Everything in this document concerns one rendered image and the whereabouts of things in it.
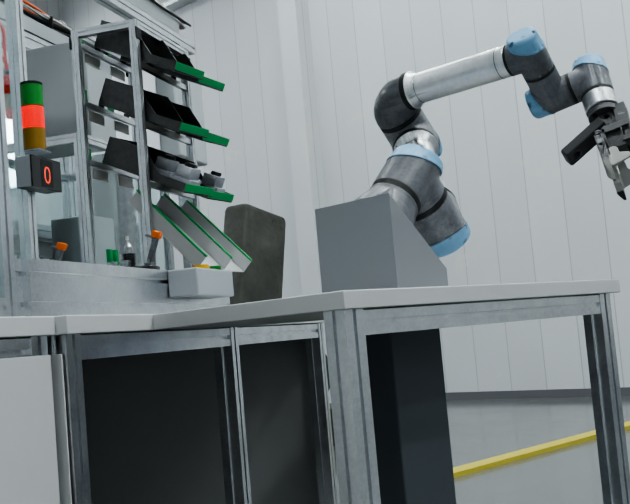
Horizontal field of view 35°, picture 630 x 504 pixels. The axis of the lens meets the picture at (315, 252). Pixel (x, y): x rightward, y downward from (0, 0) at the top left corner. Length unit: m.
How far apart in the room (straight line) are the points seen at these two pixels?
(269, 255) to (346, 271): 5.93
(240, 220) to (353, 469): 6.33
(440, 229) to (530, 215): 7.83
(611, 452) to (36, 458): 1.23
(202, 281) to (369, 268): 0.38
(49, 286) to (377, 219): 0.66
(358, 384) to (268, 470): 1.55
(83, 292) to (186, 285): 0.36
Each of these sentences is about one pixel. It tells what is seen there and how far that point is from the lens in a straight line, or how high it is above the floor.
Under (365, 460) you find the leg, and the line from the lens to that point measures 1.58.
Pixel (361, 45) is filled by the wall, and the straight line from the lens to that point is 11.54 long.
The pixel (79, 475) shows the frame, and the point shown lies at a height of 0.61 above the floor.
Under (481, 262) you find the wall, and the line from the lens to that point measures 10.31.
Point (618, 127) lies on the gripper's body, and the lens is 2.29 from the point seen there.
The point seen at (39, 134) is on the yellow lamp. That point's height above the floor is 1.29.
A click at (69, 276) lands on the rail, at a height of 0.93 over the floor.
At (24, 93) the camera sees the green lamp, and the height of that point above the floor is 1.39.
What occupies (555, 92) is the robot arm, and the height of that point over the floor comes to 1.30.
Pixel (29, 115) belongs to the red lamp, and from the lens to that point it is 2.33.
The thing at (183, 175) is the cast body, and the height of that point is 1.24.
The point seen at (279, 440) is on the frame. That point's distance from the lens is 3.07.
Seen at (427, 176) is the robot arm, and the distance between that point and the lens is 2.13.
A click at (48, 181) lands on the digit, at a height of 1.19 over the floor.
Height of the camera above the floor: 0.79
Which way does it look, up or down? 5 degrees up
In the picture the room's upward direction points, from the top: 5 degrees counter-clockwise
